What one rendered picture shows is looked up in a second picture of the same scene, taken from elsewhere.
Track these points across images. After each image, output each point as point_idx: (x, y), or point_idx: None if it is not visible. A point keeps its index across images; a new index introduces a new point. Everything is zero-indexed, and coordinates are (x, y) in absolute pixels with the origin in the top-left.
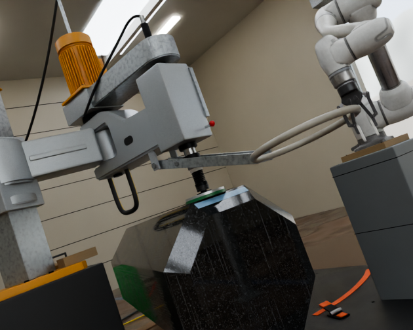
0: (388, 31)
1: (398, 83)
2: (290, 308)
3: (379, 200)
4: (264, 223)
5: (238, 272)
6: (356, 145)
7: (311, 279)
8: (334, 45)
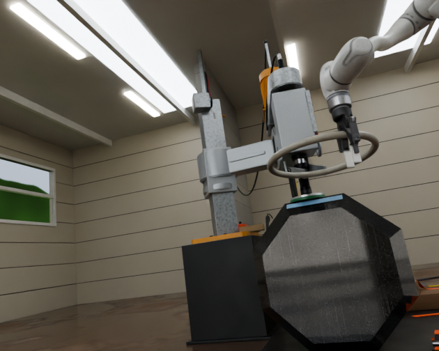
0: (352, 54)
1: None
2: (357, 314)
3: None
4: (346, 230)
5: (306, 266)
6: None
7: (396, 297)
8: (325, 73)
